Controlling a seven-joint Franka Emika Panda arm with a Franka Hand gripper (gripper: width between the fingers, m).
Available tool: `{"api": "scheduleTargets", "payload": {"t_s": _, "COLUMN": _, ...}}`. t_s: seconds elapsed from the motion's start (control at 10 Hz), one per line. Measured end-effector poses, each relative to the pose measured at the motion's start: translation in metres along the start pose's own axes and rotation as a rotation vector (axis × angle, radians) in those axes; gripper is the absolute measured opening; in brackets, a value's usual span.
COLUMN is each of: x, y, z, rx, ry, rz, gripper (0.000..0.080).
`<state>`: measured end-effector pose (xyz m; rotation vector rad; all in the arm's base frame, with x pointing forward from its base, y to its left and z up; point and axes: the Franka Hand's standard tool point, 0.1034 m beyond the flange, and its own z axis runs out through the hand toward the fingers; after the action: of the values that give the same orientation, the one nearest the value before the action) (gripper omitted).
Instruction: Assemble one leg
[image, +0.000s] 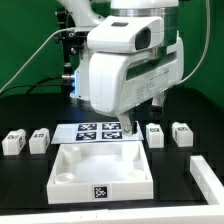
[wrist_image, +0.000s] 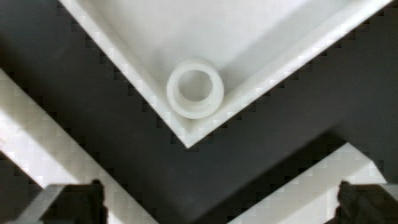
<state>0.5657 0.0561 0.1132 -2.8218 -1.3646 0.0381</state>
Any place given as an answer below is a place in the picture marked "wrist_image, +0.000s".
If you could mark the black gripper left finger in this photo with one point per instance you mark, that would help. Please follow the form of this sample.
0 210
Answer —
68 204

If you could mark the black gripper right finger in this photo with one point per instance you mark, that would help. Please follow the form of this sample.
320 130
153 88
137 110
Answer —
368 204

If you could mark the white square tabletop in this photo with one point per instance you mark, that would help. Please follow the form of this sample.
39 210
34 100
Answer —
206 51

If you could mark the white L-shaped obstacle wall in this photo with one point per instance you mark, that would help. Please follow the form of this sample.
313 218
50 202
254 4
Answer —
57 164

